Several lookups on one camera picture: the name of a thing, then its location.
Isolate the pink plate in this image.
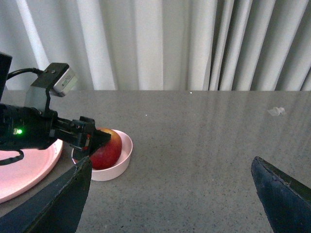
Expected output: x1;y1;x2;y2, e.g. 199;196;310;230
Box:
0;139;63;203

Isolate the black camera cable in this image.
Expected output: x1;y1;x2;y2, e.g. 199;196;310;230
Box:
6;67;44;81

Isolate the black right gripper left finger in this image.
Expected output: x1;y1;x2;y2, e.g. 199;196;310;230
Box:
0;157;92;233

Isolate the white curtain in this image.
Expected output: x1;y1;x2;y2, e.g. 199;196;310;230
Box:
0;0;311;91

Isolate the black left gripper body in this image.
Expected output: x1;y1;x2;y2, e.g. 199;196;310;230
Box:
0;104;95;158

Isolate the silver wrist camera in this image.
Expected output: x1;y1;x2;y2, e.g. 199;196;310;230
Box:
25;63;77;113

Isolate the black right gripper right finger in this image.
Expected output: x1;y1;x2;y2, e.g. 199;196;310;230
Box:
251;156;311;233

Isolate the red apple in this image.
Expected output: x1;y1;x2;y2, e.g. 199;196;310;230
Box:
90;128;122;170

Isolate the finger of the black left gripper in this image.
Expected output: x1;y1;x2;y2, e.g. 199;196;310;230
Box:
88;129;111;156

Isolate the pink bowl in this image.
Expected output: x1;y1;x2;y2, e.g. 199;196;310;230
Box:
71;129;134;182

